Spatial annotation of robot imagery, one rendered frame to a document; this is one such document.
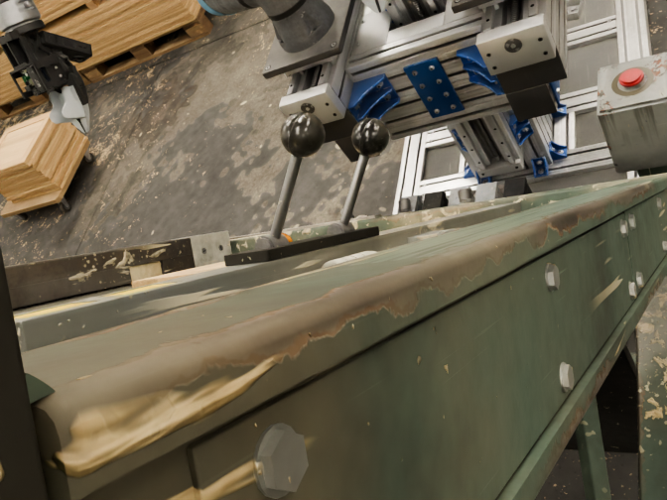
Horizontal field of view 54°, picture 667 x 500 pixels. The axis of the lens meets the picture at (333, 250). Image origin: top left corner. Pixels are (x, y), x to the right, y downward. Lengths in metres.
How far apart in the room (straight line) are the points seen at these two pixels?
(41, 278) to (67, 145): 3.29
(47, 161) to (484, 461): 4.15
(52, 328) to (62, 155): 4.03
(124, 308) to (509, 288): 0.25
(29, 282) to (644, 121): 1.08
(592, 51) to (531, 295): 2.20
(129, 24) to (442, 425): 4.76
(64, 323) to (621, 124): 1.05
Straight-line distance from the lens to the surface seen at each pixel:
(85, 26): 5.10
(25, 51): 1.34
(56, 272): 1.22
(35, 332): 0.40
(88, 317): 0.42
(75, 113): 1.35
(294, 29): 1.62
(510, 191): 1.41
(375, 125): 0.65
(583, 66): 2.45
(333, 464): 0.16
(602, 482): 0.96
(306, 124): 0.54
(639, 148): 1.32
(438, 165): 2.36
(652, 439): 1.08
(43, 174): 4.29
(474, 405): 0.24
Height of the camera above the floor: 1.81
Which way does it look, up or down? 43 degrees down
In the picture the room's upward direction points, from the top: 43 degrees counter-clockwise
